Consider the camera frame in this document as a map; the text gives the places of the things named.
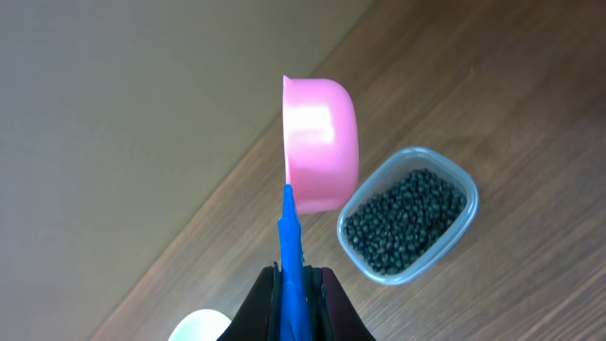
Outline clear plastic container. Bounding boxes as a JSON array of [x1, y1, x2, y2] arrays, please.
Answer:
[[337, 147, 479, 285]]

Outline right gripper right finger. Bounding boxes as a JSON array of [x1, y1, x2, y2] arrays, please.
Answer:
[[304, 265, 375, 341]]

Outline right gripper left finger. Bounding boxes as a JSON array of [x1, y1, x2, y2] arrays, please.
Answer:
[[218, 263, 279, 341]]

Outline white bowl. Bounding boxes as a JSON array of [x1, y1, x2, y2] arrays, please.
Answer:
[[168, 309, 231, 341]]

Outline black beans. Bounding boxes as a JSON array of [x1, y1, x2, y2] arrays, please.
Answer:
[[345, 169, 467, 275]]

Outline pink scoop with blue handle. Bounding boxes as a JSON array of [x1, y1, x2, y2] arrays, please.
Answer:
[[277, 76, 359, 340]]

